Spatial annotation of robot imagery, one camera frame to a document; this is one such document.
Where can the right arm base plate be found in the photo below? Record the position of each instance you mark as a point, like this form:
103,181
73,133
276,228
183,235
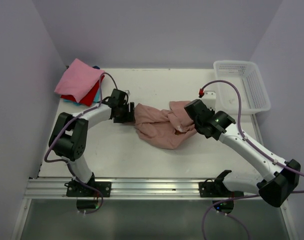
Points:
211,189

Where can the aluminium mounting rail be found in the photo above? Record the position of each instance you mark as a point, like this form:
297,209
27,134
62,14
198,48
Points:
120,188

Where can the folded red t shirt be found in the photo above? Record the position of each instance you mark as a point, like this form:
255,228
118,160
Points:
92,97

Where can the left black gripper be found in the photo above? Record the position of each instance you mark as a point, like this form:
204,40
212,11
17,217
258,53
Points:
129,116

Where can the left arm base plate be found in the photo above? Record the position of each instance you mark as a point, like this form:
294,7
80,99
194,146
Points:
95,189

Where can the folded teal t shirt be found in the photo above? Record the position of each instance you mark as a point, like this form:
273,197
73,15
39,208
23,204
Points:
98,95

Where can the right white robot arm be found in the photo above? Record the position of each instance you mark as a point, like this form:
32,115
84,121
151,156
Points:
276,178

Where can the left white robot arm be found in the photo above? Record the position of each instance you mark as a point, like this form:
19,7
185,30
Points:
68,139

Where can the white plastic basket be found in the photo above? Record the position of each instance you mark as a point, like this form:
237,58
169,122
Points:
246,77

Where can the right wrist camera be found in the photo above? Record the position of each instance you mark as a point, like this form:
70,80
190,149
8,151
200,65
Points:
208,97

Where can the folded pink t shirt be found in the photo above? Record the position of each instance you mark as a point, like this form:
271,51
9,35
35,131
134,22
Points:
77,78

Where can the dusty pink printed t shirt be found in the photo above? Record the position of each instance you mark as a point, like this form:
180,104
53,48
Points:
165,129

